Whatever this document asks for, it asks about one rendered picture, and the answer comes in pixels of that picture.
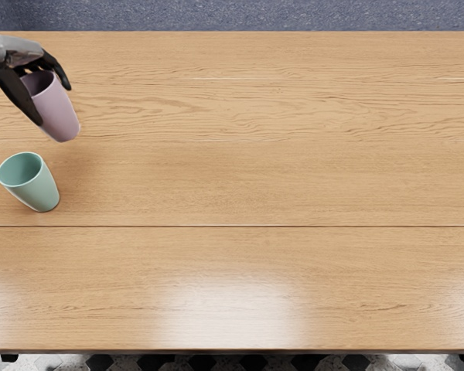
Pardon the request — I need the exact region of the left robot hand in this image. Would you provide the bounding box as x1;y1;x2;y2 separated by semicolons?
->
0;33;73;127

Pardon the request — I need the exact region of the lilac cup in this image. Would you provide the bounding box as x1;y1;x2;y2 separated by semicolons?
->
19;69;81;143

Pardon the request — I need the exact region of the mint green cup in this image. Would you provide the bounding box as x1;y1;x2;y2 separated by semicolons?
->
0;151;60;213

